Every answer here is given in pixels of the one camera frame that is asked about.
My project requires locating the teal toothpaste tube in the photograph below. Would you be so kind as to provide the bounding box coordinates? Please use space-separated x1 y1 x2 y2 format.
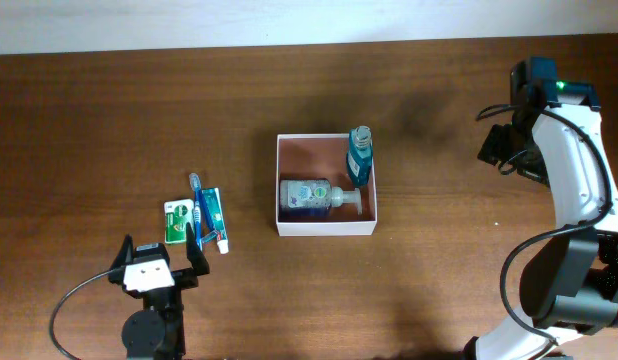
202 188 229 255

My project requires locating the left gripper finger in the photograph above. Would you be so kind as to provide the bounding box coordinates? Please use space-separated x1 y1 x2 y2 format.
186 224 210 276
108 234 134 284

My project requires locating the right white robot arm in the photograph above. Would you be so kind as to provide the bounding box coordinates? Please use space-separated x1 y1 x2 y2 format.
462 77 618 359

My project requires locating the dark blue Dettol foam bottle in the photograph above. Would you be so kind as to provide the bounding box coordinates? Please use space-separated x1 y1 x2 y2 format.
278 178 363 219

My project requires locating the black left camera cable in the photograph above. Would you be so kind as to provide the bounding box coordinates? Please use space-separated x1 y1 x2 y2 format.
49 267 126 360

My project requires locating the green white Dettol soap bar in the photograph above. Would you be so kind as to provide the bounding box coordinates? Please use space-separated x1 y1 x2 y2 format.
164 199 194 245

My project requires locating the blue white toothbrush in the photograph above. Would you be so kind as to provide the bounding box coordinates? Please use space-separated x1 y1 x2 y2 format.
189 173 203 249

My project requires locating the teal Listerine mouthwash bottle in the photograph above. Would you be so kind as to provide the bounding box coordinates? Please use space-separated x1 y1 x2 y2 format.
346 126 373 187

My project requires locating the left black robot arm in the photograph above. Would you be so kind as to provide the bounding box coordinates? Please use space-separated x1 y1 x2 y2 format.
108 225 210 360

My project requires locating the white open cardboard box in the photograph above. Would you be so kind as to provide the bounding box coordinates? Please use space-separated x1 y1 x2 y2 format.
274 133 378 237

